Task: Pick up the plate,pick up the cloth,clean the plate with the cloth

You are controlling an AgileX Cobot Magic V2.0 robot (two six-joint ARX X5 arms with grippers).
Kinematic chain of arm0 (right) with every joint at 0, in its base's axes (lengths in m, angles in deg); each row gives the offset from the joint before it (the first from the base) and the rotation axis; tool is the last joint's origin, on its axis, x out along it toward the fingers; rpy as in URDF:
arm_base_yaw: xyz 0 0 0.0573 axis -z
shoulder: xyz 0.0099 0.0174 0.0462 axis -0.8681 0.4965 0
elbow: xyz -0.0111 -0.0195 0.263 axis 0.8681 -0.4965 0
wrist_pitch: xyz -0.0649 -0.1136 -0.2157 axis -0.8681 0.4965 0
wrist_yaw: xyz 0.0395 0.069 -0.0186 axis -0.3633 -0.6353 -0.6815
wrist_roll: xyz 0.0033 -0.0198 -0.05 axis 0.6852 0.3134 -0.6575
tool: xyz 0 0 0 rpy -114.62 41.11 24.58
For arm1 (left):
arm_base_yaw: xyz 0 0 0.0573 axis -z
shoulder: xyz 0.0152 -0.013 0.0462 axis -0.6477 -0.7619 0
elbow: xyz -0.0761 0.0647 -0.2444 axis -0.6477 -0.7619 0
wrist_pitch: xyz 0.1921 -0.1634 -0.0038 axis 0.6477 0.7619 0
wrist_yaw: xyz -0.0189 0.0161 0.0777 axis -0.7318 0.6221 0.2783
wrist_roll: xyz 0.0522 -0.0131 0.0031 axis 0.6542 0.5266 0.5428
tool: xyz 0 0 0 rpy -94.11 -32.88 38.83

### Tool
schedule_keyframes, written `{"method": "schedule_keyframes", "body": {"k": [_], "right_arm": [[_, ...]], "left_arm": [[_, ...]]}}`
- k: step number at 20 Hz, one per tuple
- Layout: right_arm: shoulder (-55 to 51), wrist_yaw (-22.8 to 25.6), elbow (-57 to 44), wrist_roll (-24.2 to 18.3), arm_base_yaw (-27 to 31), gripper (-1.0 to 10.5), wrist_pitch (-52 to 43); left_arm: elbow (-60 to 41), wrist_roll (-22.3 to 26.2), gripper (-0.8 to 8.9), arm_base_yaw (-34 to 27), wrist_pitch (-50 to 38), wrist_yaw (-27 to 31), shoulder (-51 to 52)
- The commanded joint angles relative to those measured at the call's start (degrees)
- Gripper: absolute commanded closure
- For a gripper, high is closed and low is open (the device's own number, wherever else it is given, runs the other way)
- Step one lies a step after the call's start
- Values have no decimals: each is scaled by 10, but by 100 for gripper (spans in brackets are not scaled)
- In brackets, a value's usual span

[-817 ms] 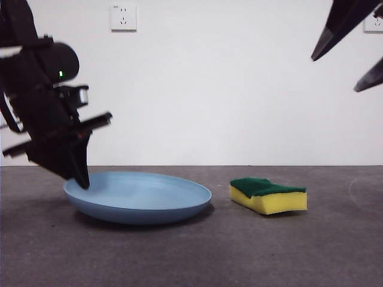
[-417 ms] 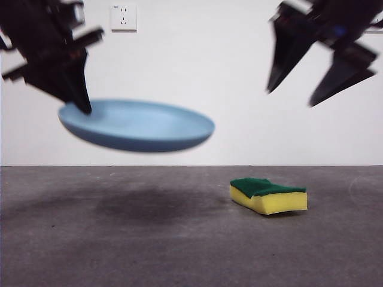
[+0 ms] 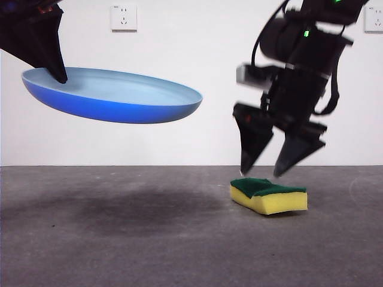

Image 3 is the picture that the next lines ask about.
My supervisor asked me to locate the yellow sponge with green pad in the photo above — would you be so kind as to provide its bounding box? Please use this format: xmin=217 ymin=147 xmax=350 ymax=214
xmin=229 ymin=178 xmax=308 ymax=216

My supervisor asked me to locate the blue round plate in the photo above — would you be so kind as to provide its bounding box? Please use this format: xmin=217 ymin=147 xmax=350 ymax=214
xmin=21 ymin=67 xmax=203 ymax=124

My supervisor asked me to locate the black looped cable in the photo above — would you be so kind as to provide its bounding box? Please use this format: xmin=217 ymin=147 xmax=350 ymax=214
xmin=313 ymin=71 xmax=341 ymax=116

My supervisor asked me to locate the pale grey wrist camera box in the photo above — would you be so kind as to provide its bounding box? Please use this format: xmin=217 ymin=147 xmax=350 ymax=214
xmin=236 ymin=63 xmax=272 ymax=89

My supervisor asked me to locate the thin black cable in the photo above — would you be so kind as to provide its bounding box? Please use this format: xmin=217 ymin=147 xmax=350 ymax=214
xmin=250 ymin=0 xmax=290 ymax=69

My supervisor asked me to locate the white wall socket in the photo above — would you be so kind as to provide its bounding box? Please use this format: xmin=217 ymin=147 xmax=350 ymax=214
xmin=363 ymin=6 xmax=383 ymax=33
xmin=111 ymin=5 xmax=138 ymax=33

